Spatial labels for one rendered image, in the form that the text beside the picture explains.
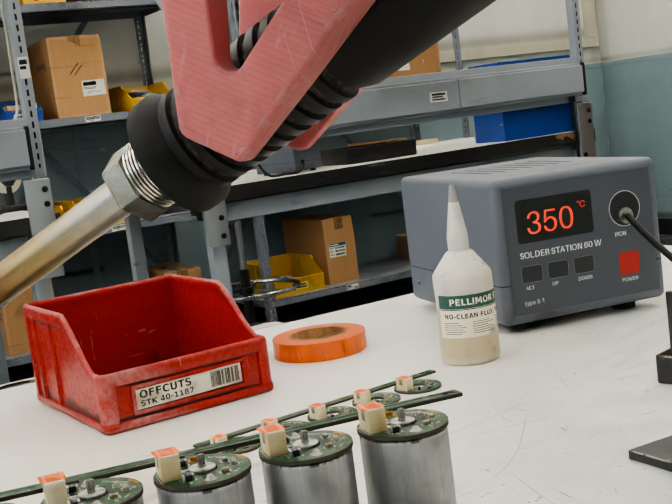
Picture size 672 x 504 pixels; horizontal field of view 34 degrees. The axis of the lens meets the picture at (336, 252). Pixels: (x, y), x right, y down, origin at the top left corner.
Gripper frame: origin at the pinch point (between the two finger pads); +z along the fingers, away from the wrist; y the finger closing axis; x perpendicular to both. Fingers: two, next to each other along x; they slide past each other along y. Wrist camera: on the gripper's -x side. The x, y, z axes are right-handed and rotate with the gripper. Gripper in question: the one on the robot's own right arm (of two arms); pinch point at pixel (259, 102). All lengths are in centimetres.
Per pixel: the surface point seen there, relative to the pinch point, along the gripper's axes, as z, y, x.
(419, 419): 8.4, -8.8, 3.1
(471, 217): 12.4, -47.0, -6.6
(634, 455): 12.4, -23.2, 8.4
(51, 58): 94, -328, -253
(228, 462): 10.2, -5.1, -0.4
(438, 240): 16, -51, -9
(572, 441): 14.0, -25.5, 6.0
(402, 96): 45, -269, -90
